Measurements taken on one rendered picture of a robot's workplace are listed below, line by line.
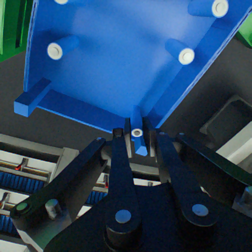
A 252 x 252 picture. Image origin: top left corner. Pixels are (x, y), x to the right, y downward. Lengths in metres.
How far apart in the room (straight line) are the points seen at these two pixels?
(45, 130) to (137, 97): 0.66
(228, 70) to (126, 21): 0.55
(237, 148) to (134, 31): 0.52
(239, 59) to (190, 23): 0.50
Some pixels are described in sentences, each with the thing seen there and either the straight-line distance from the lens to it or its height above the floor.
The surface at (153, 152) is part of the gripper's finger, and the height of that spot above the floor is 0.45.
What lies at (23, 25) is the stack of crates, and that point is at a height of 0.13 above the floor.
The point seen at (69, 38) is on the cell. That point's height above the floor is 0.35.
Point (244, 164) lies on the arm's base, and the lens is 0.69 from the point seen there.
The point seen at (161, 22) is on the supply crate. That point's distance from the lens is 0.22.
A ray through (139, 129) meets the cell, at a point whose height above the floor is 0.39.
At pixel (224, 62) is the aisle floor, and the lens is 0.68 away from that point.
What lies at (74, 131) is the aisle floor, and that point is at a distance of 0.78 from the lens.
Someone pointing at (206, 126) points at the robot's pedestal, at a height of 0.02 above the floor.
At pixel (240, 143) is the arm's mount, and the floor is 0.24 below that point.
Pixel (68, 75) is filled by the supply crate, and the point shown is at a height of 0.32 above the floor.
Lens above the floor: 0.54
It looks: 49 degrees down
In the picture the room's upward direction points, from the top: 179 degrees clockwise
